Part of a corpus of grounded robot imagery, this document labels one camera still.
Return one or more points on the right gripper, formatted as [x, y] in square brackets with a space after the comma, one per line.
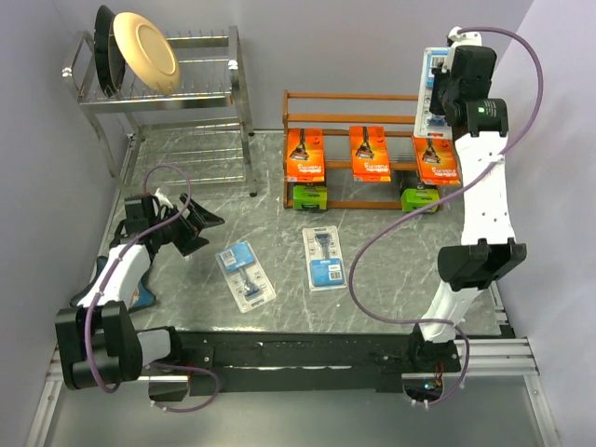
[438, 75]

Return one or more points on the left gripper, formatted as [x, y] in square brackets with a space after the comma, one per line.
[198, 219]

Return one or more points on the blue razor blister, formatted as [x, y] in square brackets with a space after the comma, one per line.
[324, 259]
[245, 277]
[427, 124]

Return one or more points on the orange Fusion5 razor box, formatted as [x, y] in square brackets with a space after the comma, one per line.
[436, 161]

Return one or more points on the green black razor box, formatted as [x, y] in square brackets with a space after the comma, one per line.
[414, 194]
[309, 197]

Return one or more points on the orange razor box back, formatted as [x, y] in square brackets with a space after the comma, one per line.
[369, 155]

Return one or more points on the wooden two-tier shelf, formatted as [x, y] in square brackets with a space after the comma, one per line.
[345, 119]

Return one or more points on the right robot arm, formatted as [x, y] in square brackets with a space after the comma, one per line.
[487, 249]

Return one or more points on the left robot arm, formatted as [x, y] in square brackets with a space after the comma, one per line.
[107, 316]

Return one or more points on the blue star-shaped dish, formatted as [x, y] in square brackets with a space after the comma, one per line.
[141, 298]

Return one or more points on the steel dish rack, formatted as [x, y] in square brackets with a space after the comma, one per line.
[80, 75]

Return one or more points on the black plate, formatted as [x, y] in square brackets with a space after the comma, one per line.
[109, 61]

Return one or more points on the cream plate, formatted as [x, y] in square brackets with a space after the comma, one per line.
[147, 52]

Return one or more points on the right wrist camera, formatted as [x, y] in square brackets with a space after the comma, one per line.
[458, 37]

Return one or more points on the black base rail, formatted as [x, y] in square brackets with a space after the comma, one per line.
[236, 362]

